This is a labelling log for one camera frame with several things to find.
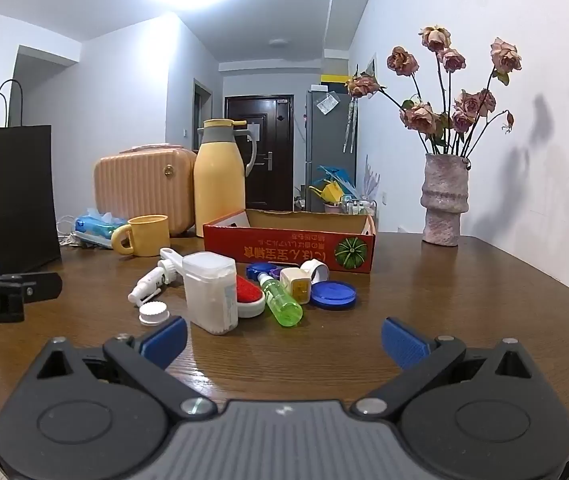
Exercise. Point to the pink textured vase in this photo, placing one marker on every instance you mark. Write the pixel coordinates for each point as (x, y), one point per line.
(444, 200)

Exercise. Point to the white paper notice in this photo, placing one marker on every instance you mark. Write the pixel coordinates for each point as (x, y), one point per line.
(255, 130)

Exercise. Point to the clear plastic bag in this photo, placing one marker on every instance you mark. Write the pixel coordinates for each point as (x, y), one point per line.
(328, 104)

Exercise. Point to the hanging folded umbrella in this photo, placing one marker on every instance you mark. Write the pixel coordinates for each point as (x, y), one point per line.
(350, 125)

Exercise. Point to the small beige bottle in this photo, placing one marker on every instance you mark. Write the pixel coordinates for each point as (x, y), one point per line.
(294, 285)

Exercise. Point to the dark entrance door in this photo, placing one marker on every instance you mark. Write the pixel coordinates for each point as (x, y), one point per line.
(277, 125)

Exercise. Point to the bunch of dried roses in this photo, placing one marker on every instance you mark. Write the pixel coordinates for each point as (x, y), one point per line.
(422, 117)

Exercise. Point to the green plastic bottle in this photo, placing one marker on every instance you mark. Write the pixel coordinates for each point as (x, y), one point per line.
(282, 305)

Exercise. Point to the white ridged cap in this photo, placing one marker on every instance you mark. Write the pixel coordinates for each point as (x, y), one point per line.
(154, 315)

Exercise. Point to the pink bucket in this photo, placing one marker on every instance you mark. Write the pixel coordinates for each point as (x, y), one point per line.
(332, 208)

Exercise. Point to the white spray bottle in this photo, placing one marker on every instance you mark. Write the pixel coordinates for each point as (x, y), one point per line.
(152, 282)

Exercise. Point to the purple feather decoration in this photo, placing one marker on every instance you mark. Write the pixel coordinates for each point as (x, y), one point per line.
(373, 177)

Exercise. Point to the blue round lid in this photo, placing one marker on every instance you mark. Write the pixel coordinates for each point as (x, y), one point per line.
(334, 294)

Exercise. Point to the yellow mug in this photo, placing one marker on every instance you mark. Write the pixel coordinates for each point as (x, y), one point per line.
(149, 237)

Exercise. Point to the purple ridged cap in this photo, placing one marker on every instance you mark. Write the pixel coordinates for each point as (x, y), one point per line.
(278, 274)

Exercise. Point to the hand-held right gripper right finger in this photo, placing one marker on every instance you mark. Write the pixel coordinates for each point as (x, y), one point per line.
(407, 342)

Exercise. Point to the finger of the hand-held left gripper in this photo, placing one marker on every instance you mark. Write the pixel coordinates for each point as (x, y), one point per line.
(42, 287)

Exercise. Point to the yellow box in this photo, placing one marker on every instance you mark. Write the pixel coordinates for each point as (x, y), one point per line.
(335, 79)

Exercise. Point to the red cardboard box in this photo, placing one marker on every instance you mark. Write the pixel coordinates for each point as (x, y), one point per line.
(284, 251)

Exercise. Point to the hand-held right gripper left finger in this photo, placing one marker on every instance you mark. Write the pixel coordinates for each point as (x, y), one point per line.
(164, 340)

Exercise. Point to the large white cap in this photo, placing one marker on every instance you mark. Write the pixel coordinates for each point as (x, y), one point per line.
(314, 266)

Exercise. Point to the blue tissue pack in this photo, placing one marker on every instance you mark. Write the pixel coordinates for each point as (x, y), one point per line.
(94, 227)

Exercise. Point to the pink ribbed suitcase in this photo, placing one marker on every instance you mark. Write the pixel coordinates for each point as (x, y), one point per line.
(139, 190)

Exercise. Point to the yellow thermos jug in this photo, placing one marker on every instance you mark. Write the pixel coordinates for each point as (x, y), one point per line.
(219, 185)

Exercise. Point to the yellow watering can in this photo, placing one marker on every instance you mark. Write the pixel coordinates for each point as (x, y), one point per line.
(329, 194)

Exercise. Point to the clear cotton swab box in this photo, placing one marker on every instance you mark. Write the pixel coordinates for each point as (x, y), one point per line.
(209, 295)

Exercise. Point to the small round ceiling lamp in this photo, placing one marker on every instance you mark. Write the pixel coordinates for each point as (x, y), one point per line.
(278, 42)

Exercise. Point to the blue plastic frame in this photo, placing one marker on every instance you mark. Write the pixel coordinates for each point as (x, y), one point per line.
(337, 174)

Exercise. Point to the blue ridged cap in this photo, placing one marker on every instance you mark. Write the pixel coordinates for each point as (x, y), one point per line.
(256, 271)

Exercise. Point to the grey refrigerator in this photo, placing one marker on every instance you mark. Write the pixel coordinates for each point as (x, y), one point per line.
(324, 150)

